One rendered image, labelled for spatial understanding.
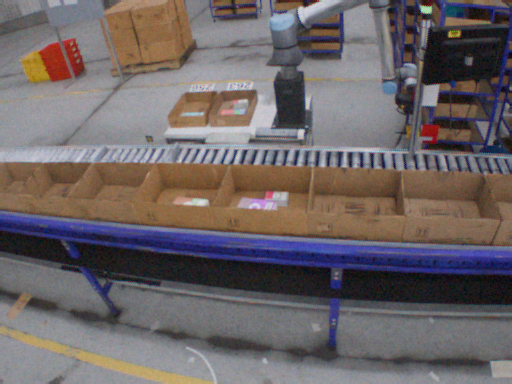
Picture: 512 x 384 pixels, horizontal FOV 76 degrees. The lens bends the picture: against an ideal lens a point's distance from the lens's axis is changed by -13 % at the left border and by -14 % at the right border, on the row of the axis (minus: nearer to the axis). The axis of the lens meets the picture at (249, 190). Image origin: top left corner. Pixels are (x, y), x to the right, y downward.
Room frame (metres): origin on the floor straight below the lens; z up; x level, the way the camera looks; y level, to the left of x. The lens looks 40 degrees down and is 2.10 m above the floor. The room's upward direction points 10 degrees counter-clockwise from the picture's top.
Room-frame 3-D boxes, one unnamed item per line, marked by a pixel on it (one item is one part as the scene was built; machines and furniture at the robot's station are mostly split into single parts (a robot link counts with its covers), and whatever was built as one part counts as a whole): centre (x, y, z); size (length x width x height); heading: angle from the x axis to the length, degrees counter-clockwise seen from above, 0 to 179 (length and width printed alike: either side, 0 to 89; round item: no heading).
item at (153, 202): (1.38, 0.30, 0.96); 0.39 x 0.29 x 0.17; 71
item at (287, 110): (2.27, -0.38, 0.91); 0.26 x 0.26 x 0.33; 70
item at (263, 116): (2.49, -0.03, 0.74); 1.00 x 0.58 x 0.03; 70
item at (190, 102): (2.59, 0.30, 0.80); 0.38 x 0.28 x 0.10; 162
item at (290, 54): (2.27, -0.38, 1.25); 0.19 x 0.19 x 0.10
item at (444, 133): (2.19, -1.57, 0.59); 0.40 x 0.30 x 0.10; 159
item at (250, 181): (1.26, -0.07, 0.96); 0.39 x 0.29 x 0.17; 71
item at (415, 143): (1.70, -1.01, 1.11); 0.12 x 0.05 x 0.88; 71
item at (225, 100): (2.49, 0.00, 0.80); 0.38 x 0.28 x 0.10; 162
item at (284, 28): (2.28, -0.38, 1.39); 0.17 x 0.15 x 0.18; 149
